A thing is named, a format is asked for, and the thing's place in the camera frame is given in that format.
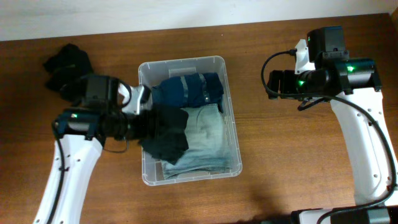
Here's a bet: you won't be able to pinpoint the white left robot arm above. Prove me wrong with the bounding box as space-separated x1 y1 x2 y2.
34 108 151 223

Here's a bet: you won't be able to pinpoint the teal taped cloth bundle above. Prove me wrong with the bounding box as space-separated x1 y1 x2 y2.
151 73 224 113

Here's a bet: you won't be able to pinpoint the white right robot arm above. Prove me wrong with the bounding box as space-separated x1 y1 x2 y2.
261 58 397 223

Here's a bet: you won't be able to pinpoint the clear plastic storage bin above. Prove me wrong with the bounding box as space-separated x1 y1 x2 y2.
138 55 243 186

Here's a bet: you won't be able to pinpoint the light blue jeans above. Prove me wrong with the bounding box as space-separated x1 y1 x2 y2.
162 104 231 179

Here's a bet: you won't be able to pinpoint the black garment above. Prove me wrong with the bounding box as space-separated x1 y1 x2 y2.
43 44 93 91
139 103 189 165

